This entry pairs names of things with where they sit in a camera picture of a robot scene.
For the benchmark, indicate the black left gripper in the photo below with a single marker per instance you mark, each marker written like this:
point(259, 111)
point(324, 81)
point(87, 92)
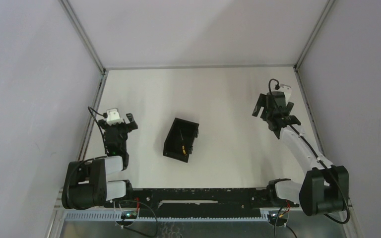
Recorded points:
point(117, 126)

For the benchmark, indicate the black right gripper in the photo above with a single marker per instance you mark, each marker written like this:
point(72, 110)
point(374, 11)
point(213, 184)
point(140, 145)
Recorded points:
point(262, 101)

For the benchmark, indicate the yellow black screwdriver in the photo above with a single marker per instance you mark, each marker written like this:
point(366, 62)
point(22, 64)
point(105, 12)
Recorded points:
point(183, 143)

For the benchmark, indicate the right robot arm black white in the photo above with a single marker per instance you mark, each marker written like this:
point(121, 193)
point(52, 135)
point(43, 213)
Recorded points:
point(325, 187)

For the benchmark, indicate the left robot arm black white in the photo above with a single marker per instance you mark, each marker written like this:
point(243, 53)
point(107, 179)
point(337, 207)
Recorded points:
point(86, 183)

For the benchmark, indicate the black plastic bin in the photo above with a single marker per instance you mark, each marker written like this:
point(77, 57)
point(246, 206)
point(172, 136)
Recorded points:
point(180, 139)

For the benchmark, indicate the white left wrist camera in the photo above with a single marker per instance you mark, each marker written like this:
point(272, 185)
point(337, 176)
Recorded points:
point(113, 116)

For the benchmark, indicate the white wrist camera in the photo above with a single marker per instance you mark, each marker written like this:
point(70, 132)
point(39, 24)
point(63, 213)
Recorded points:
point(113, 116)
point(287, 90)

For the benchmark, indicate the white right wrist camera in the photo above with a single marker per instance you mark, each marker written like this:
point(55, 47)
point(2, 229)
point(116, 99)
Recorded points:
point(287, 90)

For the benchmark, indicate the aluminium frame right floor rail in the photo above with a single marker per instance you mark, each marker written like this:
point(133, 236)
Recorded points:
point(311, 115)

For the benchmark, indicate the aluminium frame floor rail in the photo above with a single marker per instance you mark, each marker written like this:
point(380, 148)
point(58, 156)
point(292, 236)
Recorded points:
point(311, 115)
point(91, 122)

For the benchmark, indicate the aluminium frame left floor rail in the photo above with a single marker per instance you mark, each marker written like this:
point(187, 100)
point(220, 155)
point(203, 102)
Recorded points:
point(91, 122)

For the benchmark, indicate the aluminium frame back rail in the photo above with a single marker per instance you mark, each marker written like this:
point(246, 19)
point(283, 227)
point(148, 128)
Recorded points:
point(199, 66)

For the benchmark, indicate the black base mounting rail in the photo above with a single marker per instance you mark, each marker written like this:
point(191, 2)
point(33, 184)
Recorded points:
point(203, 201)

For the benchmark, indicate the white slotted cable duct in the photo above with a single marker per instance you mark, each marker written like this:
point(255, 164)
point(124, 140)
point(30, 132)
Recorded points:
point(110, 215)

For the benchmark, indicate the right controller board with wires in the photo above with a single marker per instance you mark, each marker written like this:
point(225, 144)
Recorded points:
point(280, 219)

